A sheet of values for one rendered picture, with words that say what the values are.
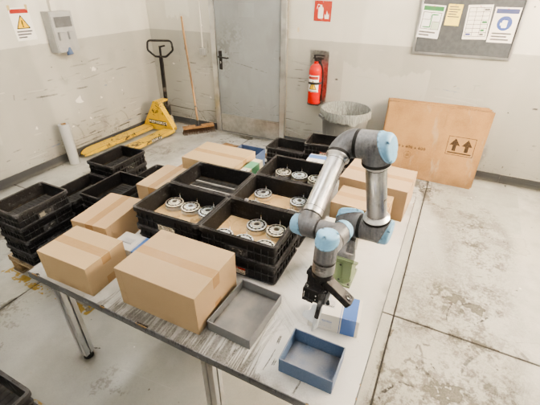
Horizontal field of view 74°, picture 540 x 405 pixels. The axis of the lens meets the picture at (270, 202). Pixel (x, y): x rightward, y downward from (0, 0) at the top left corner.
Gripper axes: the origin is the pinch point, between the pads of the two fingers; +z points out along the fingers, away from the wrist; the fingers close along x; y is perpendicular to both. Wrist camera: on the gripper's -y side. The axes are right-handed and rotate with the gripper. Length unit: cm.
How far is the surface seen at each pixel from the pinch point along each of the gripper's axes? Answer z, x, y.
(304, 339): 14.2, -1.0, 5.6
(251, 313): 16.4, -4.2, 31.4
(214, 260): -3, -5, 50
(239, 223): 0, -42, 61
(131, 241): 7, -8, 104
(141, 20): -88, -312, 391
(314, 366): 17.5, 6.0, -1.5
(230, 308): 16.5, -2.6, 40.9
